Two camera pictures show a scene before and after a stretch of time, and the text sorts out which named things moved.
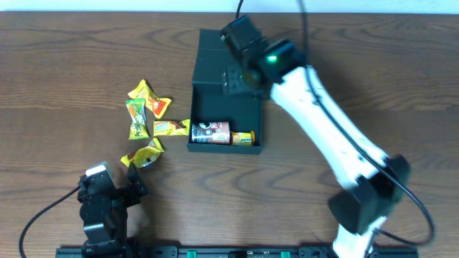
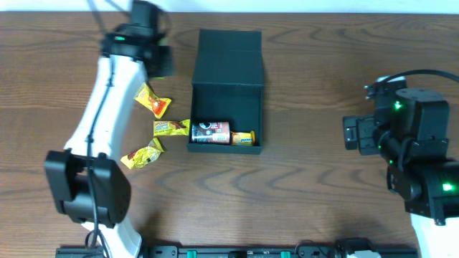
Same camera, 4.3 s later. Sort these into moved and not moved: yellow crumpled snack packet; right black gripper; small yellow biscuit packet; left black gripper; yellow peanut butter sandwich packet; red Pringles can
Moved: left black gripper; right black gripper
Not moved: yellow peanut butter sandwich packet; red Pringles can; yellow crumpled snack packet; small yellow biscuit packet
